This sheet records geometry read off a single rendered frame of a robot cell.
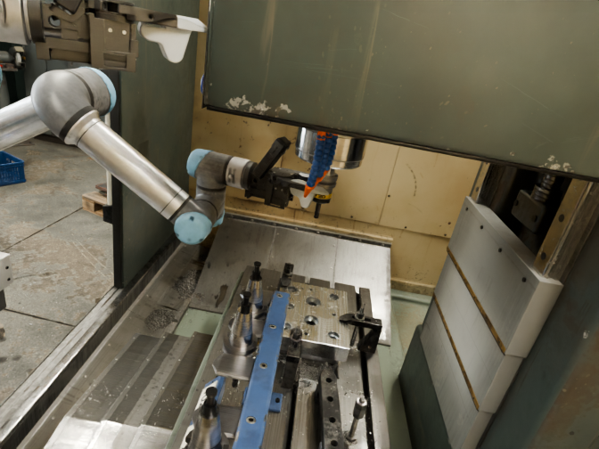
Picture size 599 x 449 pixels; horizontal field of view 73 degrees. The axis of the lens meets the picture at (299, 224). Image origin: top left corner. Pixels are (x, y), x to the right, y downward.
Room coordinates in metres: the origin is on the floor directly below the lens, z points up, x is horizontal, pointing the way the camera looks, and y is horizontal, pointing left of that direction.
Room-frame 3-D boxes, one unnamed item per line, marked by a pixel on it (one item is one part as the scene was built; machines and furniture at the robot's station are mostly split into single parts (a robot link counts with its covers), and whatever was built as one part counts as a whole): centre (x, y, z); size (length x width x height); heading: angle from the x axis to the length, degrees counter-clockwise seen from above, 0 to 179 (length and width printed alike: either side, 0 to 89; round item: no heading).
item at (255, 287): (0.70, 0.07, 1.26); 0.04 x 0.04 x 0.07
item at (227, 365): (0.54, 0.07, 1.21); 0.07 x 0.05 x 0.01; 89
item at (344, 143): (0.92, -0.04, 1.57); 0.16 x 0.16 x 0.12
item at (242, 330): (0.59, 0.07, 1.26); 0.04 x 0.04 x 0.07
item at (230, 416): (0.43, 0.07, 1.21); 0.07 x 0.05 x 0.01; 89
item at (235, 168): (0.96, 0.17, 1.42); 0.08 x 0.05 x 0.08; 168
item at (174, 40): (0.59, 0.21, 1.71); 0.09 x 0.03 x 0.06; 119
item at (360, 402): (0.70, -0.21, 0.96); 0.03 x 0.03 x 0.13
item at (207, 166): (0.98, 0.24, 1.42); 0.11 x 0.08 x 0.09; 78
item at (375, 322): (1.03, -0.24, 0.97); 0.13 x 0.03 x 0.15; 89
